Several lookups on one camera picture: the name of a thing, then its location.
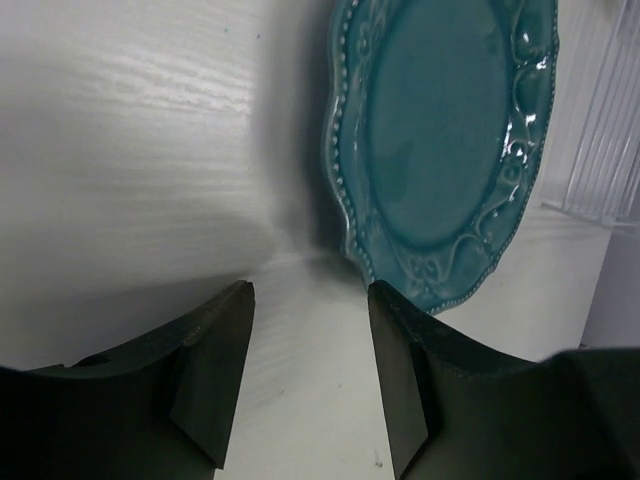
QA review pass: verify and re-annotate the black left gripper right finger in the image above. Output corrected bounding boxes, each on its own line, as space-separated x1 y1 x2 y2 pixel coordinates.
368 281 639 479

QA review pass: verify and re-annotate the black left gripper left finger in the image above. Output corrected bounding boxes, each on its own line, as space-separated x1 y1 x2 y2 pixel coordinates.
1 280 256 479

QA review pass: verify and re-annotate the teal scalloped plate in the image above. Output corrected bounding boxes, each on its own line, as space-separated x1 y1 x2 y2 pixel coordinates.
323 1 559 314

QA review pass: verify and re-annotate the clear wire dish rack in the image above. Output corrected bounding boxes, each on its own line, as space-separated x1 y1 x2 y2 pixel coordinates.
542 1 639 237

